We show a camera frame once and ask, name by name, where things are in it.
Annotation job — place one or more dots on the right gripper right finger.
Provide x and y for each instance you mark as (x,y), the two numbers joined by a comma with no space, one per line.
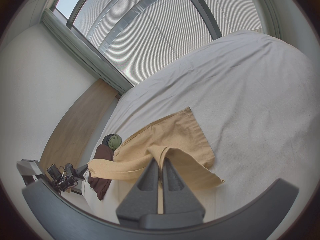
(180,199)

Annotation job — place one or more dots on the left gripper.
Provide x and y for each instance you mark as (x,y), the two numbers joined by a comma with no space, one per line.
(73,178)

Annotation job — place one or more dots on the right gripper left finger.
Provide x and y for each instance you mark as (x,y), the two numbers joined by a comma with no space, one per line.
(140,199)

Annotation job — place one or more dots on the tan shorts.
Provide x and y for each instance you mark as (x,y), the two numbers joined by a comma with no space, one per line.
(175,134)

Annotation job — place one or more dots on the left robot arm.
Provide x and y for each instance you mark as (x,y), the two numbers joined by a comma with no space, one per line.
(30,169)

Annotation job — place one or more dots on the bed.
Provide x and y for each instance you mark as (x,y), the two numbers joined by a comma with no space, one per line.
(237,96)

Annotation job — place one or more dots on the brown garment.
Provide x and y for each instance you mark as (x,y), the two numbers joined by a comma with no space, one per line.
(101,186)

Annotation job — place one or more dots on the black garment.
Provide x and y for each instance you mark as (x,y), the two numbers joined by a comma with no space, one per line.
(106,140)

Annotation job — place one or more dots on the green garment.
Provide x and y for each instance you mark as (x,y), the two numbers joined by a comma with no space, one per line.
(115,141)

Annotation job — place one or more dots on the grey-green curtain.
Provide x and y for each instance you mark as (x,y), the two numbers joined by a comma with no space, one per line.
(270,11)
(87,59)

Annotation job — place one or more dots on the window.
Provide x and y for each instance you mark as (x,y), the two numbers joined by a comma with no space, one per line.
(150,29)

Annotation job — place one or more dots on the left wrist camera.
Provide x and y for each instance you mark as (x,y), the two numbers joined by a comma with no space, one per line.
(69,168)

